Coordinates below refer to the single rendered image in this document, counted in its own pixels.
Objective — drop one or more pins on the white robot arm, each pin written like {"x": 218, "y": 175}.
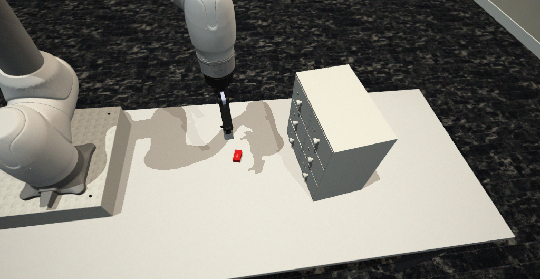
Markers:
{"x": 42, "y": 91}

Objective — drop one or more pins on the red nine-volt battery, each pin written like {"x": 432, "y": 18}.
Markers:
{"x": 237, "y": 156}

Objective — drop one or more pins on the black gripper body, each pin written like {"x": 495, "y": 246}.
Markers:
{"x": 219, "y": 83}

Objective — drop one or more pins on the grey chest of drawers with cream top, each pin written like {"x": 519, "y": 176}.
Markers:
{"x": 356, "y": 131}

